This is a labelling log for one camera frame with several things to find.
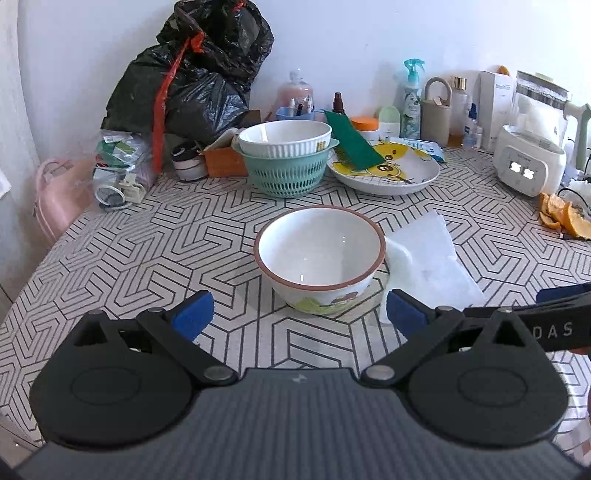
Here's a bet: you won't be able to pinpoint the green sponge cloth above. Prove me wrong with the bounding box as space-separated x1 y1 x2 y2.
325 111 384 170

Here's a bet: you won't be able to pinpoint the green spray bottle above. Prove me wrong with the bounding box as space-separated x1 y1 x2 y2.
401 58 425 140

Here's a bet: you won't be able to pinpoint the white ribbed baking dish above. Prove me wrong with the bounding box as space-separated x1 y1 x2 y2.
238 120 332 159

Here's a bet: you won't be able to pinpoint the blue organizer tray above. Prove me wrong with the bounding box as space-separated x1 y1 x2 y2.
274 106 325 122

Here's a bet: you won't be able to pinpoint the orange lid jar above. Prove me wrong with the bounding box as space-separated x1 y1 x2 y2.
349 116 380 143

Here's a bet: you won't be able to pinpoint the yellow cartoon oval plate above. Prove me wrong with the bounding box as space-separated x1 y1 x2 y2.
328 143 441 197

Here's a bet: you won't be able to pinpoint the white paper towel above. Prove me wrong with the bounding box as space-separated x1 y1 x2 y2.
379 211 485 324

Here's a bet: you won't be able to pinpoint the white kettle base appliance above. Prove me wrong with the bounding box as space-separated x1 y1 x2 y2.
493 72 590 198

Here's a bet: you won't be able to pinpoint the pink dome jar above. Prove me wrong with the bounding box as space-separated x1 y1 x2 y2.
276 69 315 113

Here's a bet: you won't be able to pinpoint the brown dropper bottle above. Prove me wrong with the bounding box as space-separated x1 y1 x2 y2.
332 92 346 115

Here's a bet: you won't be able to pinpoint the clear bag of packets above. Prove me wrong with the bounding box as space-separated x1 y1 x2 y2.
92 130 156 211

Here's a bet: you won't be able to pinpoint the orange box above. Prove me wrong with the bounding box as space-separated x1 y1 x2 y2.
204 147 249 178

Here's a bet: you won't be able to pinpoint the black white round container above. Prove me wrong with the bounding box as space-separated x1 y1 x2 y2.
170 140 208 183

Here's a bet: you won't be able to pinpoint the white carton box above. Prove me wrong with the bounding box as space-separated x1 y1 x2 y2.
478 71 515 152

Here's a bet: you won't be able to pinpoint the black garbage bag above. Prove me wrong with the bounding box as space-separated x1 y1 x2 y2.
102 1 274 145

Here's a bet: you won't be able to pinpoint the orange peels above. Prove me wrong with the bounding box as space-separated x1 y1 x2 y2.
539 193 591 240

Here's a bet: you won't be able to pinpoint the pale green lid tub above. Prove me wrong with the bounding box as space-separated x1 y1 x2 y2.
377 106 401 141

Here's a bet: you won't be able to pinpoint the pink backpack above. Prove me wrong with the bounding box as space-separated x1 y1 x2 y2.
34 157 95 245

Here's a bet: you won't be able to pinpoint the small blue cap bottle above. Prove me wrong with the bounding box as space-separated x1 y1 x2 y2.
462 103 483 149

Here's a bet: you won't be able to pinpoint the beige handled cup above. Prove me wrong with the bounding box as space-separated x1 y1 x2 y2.
421 77 452 148

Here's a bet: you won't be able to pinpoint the white bowl brown rim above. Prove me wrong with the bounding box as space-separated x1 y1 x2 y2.
253 206 387 315

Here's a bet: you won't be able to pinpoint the gold cap clear bottle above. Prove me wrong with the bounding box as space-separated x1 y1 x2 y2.
449 76 471 147

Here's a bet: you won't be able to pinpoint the teal plastic colander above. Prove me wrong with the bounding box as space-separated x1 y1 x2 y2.
231 139 339 199

